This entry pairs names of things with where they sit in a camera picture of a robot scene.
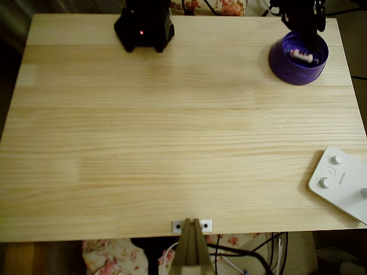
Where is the small pink object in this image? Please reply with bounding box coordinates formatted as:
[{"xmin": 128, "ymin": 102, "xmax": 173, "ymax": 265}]
[{"xmin": 286, "ymin": 48, "xmax": 319, "ymax": 64}]

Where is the purple bowl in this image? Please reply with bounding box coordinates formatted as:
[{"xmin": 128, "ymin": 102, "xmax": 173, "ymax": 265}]
[{"xmin": 268, "ymin": 30, "xmax": 330, "ymax": 86}]

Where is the floral pattern cloth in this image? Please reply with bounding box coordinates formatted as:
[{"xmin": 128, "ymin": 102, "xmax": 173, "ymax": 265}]
[
  {"xmin": 82, "ymin": 232, "xmax": 260, "ymax": 275},
  {"xmin": 183, "ymin": 0, "xmax": 248, "ymax": 17}
]

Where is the white lamp base with knobs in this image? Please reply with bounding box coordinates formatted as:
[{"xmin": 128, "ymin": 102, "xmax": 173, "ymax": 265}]
[{"xmin": 307, "ymin": 146, "xmax": 367, "ymax": 226}]

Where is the black cable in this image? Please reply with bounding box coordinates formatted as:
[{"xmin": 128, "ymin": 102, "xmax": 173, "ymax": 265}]
[
  {"xmin": 206, "ymin": 242, "xmax": 275, "ymax": 275},
  {"xmin": 202, "ymin": 0, "xmax": 219, "ymax": 15},
  {"xmin": 268, "ymin": 231, "xmax": 289, "ymax": 275},
  {"xmin": 325, "ymin": 7, "xmax": 367, "ymax": 17}
]

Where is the silver angle bracket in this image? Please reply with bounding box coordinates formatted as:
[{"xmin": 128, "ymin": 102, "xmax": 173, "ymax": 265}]
[{"xmin": 171, "ymin": 219, "xmax": 213, "ymax": 232}]

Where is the white cable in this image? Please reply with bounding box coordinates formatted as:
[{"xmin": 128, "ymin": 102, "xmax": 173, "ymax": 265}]
[{"xmin": 159, "ymin": 242, "xmax": 180, "ymax": 275}]

